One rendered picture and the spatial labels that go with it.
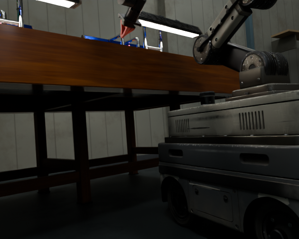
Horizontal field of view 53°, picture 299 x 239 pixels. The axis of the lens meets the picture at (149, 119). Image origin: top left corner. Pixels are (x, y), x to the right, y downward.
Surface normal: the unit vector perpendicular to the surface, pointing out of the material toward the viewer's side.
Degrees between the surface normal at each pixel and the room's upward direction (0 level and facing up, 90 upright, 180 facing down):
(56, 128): 90
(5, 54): 90
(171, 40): 90
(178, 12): 90
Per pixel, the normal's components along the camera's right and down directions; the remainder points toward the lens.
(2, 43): 0.68, -0.07
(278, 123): -0.89, 0.05
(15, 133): 0.46, -0.06
